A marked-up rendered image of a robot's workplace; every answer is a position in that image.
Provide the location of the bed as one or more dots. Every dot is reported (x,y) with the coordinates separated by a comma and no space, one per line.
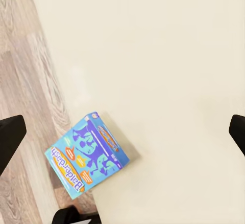
(166,78)

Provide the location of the board game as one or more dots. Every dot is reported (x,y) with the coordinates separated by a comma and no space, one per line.
(86,155)

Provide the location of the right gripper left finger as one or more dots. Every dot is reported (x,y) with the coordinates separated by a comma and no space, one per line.
(12,132)

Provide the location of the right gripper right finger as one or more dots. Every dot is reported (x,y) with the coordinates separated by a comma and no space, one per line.
(237,131)

